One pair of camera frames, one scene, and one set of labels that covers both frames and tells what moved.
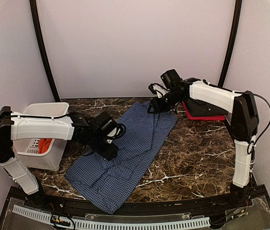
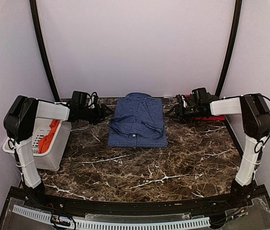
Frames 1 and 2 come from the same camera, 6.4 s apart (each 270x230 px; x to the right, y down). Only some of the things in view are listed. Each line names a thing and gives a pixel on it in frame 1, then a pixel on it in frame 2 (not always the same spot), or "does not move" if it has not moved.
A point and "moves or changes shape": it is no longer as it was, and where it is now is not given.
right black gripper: [158, 108] to [177, 108]
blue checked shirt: [109, 183] moves or changes shape
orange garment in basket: [43, 144] does not move
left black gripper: [108, 154] to [100, 115]
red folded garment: [204, 118] does not move
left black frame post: [34, 8] does not move
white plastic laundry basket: [43, 154] does not move
